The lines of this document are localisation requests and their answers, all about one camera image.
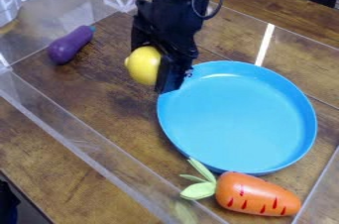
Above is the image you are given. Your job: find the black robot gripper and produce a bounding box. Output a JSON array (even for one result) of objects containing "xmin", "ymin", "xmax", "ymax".
[{"xmin": 131, "ymin": 0, "xmax": 208, "ymax": 94}]

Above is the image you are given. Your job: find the yellow toy lemon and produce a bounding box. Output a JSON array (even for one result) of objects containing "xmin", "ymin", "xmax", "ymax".
[{"xmin": 124, "ymin": 46, "xmax": 160, "ymax": 85}]

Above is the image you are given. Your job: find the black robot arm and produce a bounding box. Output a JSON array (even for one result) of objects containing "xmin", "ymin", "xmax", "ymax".
[{"xmin": 131, "ymin": 0, "xmax": 223, "ymax": 94}]

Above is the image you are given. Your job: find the blue round plastic tray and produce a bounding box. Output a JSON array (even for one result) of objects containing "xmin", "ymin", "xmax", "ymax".
[{"xmin": 157, "ymin": 60, "xmax": 317, "ymax": 175}]

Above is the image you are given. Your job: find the purple toy eggplant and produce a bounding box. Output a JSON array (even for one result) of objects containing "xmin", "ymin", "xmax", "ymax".
[{"xmin": 48, "ymin": 26, "xmax": 95, "ymax": 64}]

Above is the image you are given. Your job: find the orange toy carrot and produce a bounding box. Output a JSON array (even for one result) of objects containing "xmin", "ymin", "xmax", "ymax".
[{"xmin": 180, "ymin": 158, "xmax": 301, "ymax": 217}]

